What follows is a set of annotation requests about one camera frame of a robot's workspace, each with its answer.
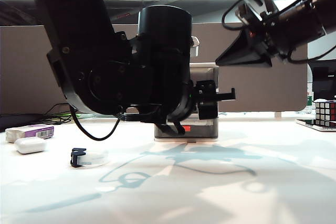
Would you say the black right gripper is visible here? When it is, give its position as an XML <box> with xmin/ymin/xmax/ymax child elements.
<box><xmin>215</xmin><ymin>10</ymin><xmax>287</xmax><ymax>69</ymax></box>

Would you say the purple white tissue pack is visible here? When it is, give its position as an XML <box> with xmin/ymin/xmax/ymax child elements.
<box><xmin>5</xmin><ymin>124</ymin><xmax>55</xmax><ymax>144</ymax></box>

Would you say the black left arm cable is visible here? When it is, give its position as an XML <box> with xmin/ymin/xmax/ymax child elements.
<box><xmin>69</xmin><ymin>105</ymin><xmax>122</xmax><ymax>141</ymax></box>

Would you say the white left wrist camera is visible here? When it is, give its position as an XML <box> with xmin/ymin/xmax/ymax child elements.
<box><xmin>190</xmin><ymin>36</ymin><xmax>201</xmax><ymax>57</ymax></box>

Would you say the clear plastic bottle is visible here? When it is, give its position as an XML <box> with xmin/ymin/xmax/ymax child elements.
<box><xmin>306</xmin><ymin>91</ymin><xmax>314</xmax><ymax>116</ymax></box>

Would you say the white drawer cabinet frame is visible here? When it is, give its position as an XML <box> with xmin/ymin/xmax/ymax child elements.
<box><xmin>154</xmin><ymin>62</ymin><xmax>219</xmax><ymax>141</ymax></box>

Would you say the rubiks cube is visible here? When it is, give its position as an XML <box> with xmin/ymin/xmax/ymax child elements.
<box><xmin>314</xmin><ymin>99</ymin><xmax>336</xmax><ymax>126</ymax></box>

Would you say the black tangled cable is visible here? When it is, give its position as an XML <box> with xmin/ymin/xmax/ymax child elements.
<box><xmin>43</xmin><ymin>102</ymin><xmax>80</xmax><ymax>125</ymax></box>

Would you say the brown desk partition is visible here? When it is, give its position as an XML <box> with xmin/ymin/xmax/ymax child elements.
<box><xmin>0</xmin><ymin>23</ymin><xmax>308</xmax><ymax>116</ymax></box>

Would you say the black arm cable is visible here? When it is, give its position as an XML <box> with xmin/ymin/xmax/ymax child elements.
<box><xmin>69</xmin><ymin>105</ymin><xmax>122</xmax><ymax>141</ymax></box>
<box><xmin>221</xmin><ymin>0</ymin><xmax>253</xmax><ymax>31</ymax></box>

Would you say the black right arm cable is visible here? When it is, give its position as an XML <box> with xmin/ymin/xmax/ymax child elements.
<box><xmin>221</xmin><ymin>0</ymin><xmax>253</xmax><ymax>31</ymax></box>

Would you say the white flat tray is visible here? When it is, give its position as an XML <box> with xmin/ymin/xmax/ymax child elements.
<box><xmin>295</xmin><ymin>118</ymin><xmax>336</xmax><ymax>133</ymax></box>

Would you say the black monitor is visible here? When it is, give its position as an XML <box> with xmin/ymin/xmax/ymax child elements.
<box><xmin>308</xmin><ymin>59</ymin><xmax>336</xmax><ymax>101</ymax></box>

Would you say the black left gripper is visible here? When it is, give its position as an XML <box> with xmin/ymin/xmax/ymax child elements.
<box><xmin>157</xmin><ymin>79</ymin><xmax>236</xmax><ymax>134</ymax></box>

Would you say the white earbuds case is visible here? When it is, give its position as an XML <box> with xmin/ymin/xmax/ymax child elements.
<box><xmin>14</xmin><ymin>137</ymin><xmax>48</xmax><ymax>155</ymax></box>

